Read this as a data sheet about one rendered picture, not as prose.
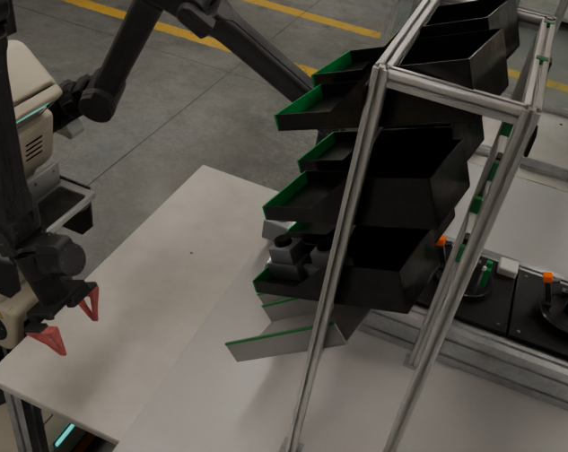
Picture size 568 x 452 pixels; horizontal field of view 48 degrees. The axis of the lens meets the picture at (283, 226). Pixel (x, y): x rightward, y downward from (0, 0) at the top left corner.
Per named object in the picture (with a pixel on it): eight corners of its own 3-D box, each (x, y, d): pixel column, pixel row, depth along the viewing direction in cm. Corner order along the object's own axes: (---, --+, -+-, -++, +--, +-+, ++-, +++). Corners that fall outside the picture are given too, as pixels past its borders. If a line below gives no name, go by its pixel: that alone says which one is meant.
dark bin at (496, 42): (277, 131, 88) (264, 80, 85) (323, 99, 97) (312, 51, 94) (476, 123, 72) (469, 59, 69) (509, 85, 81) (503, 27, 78)
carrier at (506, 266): (398, 300, 145) (412, 261, 137) (421, 241, 163) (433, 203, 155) (503, 339, 140) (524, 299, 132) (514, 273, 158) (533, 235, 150)
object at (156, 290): (-13, 385, 129) (-15, 376, 127) (202, 172, 196) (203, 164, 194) (304, 540, 112) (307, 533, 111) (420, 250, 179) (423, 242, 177)
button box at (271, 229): (260, 237, 164) (263, 219, 160) (290, 195, 180) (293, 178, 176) (285, 246, 163) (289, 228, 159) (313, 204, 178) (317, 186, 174)
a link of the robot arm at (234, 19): (185, -18, 121) (169, 18, 115) (203, -35, 117) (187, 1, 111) (336, 113, 142) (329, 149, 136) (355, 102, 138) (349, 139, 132)
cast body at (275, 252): (270, 277, 111) (260, 243, 108) (284, 265, 114) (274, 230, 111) (310, 282, 106) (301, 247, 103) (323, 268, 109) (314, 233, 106)
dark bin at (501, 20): (314, 90, 100) (303, 42, 96) (352, 64, 109) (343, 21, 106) (493, 74, 83) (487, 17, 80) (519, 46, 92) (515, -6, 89)
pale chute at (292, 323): (236, 362, 121) (223, 343, 120) (273, 322, 130) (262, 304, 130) (346, 344, 102) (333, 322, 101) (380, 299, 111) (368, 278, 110)
